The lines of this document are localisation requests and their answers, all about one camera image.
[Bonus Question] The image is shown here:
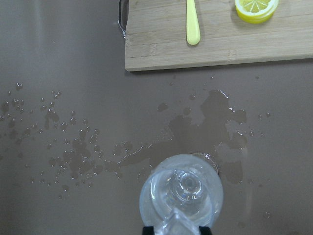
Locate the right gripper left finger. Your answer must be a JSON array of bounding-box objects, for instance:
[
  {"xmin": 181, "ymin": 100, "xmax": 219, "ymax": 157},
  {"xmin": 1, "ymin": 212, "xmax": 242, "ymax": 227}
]
[{"xmin": 142, "ymin": 226, "xmax": 155, "ymax": 235}]

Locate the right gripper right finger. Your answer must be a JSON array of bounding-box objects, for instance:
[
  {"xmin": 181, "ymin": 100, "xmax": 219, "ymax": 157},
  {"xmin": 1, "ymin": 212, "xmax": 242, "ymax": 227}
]
[{"xmin": 199, "ymin": 226, "xmax": 212, "ymax": 235}]

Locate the clear wine glass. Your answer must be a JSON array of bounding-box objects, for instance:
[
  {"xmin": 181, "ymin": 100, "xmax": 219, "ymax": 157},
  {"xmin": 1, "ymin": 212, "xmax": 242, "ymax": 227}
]
[{"xmin": 139, "ymin": 153, "xmax": 224, "ymax": 228}]

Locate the bamboo cutting board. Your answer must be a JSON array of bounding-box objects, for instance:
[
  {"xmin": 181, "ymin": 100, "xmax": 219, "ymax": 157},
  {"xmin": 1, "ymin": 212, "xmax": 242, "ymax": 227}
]
[{"xmin": 119, "ymin": 0, "xmax": 313, "ymax": 71}]

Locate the yellow plastic knife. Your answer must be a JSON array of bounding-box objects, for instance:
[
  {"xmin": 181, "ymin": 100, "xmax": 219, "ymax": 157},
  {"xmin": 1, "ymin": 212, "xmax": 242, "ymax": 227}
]
[{"xmin": 186, "ymin": 0, "xmax": 201, "ymax": 46}]

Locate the yellow lemon slice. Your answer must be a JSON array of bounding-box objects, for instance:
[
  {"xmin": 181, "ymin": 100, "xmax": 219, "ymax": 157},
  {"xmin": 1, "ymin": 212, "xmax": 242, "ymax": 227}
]
[{"xmin": 235, "ymin": 0, "xmax": 279, "ymax": 24}]

